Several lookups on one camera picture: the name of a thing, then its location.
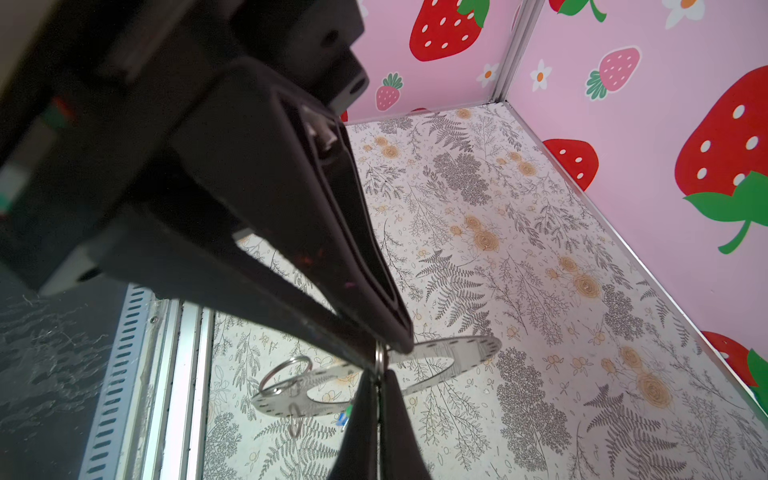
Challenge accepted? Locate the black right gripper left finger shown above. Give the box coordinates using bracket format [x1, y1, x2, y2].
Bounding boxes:
[327, 371, 378, 480]

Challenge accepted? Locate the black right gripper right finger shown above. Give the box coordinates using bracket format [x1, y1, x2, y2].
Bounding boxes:
[379, 370, 431, 480]

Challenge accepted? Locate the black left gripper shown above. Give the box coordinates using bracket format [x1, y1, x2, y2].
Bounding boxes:
[1, 1, 368, 295]

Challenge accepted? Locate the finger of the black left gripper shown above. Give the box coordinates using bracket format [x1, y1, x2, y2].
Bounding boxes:
[98, 201, 376, 369]
[170, 59, 414, 353]

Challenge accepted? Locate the silver split keyring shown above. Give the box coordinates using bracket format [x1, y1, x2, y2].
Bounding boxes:
[258, 355, 314, 396]
[374, 341, 388, 384]

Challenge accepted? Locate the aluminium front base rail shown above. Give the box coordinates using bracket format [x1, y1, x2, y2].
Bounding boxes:
[116, 298, 214, 480]

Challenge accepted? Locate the left aluminium corner post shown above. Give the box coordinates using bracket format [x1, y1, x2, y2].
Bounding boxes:
[490, 0, 545, 103]

